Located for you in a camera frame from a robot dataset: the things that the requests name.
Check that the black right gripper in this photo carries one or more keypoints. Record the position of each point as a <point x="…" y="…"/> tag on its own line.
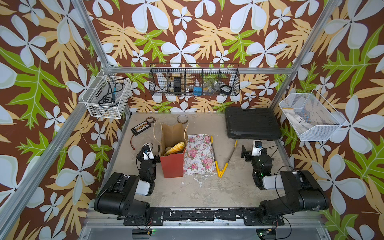
<point x="244" y="152"/>

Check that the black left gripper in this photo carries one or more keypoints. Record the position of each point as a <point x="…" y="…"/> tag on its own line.
<point x="138" y="157"/>

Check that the red brown paper bag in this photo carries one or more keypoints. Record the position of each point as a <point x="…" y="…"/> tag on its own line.
<point x="173" y="143"/>

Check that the ridged yellow striped bread loaf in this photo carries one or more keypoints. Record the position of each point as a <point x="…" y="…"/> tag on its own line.
<point x="178" y="148"/>

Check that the yellow handled metal tongs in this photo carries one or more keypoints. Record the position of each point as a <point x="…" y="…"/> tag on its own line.
<point x="218" y="162"/>

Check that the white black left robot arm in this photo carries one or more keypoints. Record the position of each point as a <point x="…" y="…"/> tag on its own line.
<point x="117" y="197"/>

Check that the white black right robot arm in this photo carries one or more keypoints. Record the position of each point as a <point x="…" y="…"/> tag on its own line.
<point x="302" y="191"/>

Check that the black power strip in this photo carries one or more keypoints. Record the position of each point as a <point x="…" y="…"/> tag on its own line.
<point x="140" y="128"/>

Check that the black plastic tool case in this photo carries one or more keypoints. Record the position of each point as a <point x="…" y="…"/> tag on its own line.
<point x="252" y="124"/>

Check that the clear tape roll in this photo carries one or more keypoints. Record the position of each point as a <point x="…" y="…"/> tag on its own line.
<point x="182" y="119"/>

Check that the white mesh basket right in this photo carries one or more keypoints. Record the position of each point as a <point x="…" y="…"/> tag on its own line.
<point x="313" y="118"/>

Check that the black square gadget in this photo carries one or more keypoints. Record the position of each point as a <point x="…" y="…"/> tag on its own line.
<point x="226" y="89"/>

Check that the black device in basket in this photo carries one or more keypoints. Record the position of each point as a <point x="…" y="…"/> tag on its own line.
<point x="177" y="86"/>

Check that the blue small box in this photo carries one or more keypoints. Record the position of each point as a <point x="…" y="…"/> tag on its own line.
<point x="197" y="91"/>

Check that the clear glass jar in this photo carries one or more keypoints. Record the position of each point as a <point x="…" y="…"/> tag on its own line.
<point x="211" y="86"/>

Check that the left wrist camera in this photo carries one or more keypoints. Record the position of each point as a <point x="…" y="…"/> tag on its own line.
<point x="147" y="150"/>

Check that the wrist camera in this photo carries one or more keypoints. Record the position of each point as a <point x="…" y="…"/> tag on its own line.
<point x="147" y="150"/>
<point x="257" y="148"/>

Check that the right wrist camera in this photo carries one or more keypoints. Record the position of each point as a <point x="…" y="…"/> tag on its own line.
<point x="257" y="148"/>

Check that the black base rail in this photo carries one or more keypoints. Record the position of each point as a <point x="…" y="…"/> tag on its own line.
<point x="204" y="216"/>

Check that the white wire basket left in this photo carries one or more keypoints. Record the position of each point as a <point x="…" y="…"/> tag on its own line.
<point x="108" y="98"/>

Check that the black wire wall basket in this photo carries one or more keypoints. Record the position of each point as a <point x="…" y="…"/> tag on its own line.
<point x="161" y="76"/>

